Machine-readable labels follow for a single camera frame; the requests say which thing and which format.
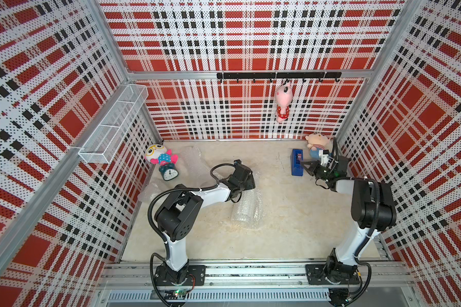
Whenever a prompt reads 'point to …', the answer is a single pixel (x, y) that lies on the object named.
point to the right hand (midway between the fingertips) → (302, 162)
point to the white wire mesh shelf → (106, 142)
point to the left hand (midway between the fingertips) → (251, 180)
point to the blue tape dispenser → (297, 169)
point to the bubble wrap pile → (247, 212)
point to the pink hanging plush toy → (283, 96)
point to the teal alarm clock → (168, 171)
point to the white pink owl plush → (157, 153)
